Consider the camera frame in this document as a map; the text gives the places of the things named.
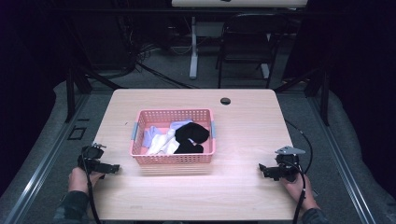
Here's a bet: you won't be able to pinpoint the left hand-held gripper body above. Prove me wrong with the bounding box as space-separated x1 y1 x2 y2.
77 142 107 174

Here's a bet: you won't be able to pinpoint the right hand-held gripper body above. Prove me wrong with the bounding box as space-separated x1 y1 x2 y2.
274 146 306 184

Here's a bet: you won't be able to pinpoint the person's left hand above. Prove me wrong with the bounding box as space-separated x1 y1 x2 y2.
67 166 106 195

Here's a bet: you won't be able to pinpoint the person's right hand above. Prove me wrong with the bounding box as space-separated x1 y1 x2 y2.
279 173 319 212

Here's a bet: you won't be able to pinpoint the light purple sock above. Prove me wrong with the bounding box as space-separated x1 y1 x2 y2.
169 119 194 132
142 125 163 149

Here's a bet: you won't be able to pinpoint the white sock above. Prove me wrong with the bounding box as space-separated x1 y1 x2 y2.
145 128 176 156
159 138 181 156

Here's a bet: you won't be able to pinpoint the black metal stand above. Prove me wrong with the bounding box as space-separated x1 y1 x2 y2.
63 60 126 124
273 65 332 127

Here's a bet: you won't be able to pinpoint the pink plastic basket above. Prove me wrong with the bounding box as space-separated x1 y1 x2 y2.
129 107 217 165

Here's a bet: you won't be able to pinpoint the black sock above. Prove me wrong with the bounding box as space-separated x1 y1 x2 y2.
173 142 205 155
174 121 211 145

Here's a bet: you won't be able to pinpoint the black folding chair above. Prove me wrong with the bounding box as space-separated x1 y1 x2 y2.
215 11 290 90

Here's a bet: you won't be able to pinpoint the white desk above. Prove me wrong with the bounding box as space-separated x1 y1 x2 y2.
170 0 310 81

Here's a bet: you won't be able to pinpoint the black floor socket frame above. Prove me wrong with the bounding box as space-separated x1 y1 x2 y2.
66 125 88 142

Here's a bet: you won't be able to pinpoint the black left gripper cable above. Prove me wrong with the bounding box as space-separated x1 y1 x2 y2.
79 155 103 224

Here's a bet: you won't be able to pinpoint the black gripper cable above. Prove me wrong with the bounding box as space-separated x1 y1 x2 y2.
79 155 103 224
279 159 307 224

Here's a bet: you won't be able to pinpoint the thin black cable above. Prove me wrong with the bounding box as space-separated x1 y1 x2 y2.
283 119 314 175

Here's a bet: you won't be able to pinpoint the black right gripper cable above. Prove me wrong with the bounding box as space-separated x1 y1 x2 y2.
279 159 307 224

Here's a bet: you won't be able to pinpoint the aluminium floor rail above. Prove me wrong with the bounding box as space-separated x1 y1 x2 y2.
2 92 92 224
307 94 378 224

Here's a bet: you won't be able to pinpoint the black floor cables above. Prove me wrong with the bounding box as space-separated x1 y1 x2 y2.
106 43 201 91

